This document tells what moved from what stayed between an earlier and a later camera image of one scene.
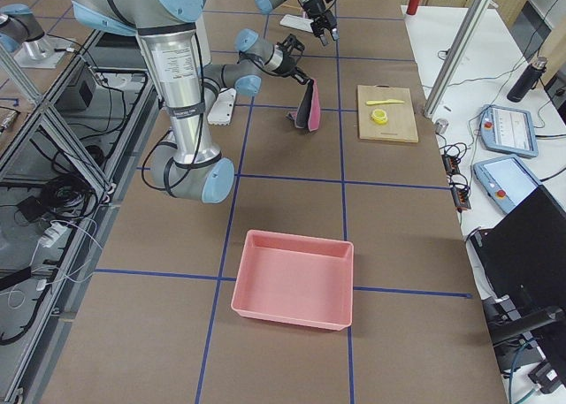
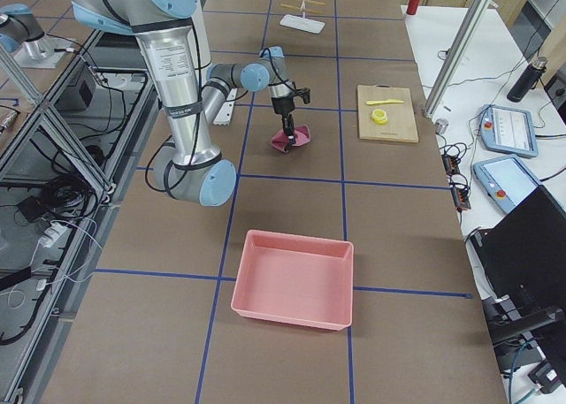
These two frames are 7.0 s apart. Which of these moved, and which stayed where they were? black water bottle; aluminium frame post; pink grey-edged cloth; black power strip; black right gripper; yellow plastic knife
Moved: black right gripper; pink grey-edged cloth
Stayed: aluminium frame post; black power strip; black water bottle; yellow plastic knife
